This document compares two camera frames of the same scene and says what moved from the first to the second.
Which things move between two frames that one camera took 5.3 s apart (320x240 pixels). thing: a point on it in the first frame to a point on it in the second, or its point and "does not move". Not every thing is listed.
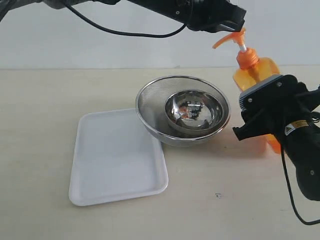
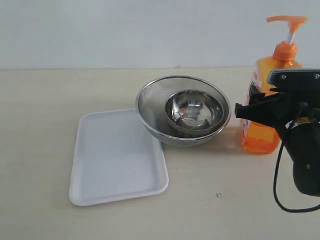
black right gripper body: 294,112 does not move
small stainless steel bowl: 193,110 does not move
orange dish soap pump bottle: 250,69 to 258,137
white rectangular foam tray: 114,158 does not move
